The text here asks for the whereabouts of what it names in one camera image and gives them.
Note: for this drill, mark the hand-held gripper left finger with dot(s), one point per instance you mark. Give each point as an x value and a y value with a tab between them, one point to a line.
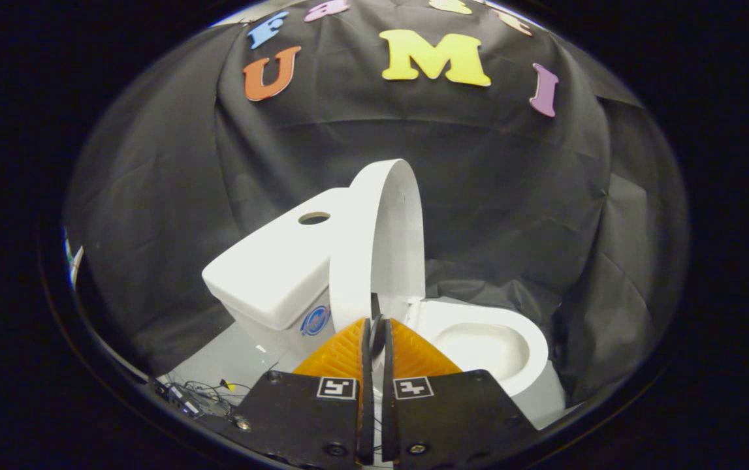
366	405

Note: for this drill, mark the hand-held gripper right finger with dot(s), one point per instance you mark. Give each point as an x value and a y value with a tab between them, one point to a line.
387	405

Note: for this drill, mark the white toilet lid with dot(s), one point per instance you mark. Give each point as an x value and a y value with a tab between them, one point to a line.
374	261

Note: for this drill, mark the white toilet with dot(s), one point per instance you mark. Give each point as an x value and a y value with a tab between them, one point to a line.
270	274

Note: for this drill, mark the black electronic device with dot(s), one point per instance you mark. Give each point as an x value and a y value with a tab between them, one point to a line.
178	398

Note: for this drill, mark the black backdrop cloth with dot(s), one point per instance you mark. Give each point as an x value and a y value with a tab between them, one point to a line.
492	209

